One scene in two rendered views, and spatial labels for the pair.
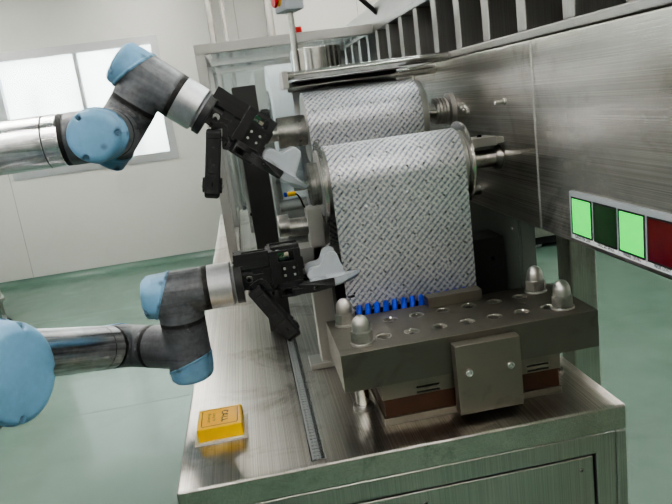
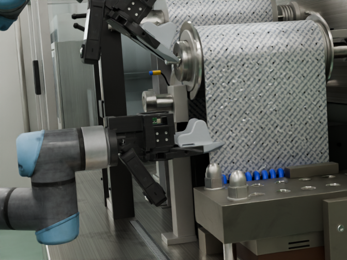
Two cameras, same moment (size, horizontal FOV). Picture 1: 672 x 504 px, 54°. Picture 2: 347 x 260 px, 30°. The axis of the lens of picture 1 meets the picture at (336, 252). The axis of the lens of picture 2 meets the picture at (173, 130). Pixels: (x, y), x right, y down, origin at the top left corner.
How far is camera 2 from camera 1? 0.24 m
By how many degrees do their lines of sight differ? 10
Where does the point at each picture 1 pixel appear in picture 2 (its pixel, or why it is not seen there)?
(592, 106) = not seen: outside the picture
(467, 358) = (338, 213)
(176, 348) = (47, 205)
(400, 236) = (263, 112)
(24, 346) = not seen: outside the picture
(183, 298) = (60, 155)
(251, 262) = (125, 125)
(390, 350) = (268, 203)
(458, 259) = (314, 138)
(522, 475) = not seen: outside the picture
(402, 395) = (275, 250)
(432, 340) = (306, 196)
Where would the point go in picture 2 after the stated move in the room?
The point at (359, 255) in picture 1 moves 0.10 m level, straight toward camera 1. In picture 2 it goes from (224, 127) to (235, 133)
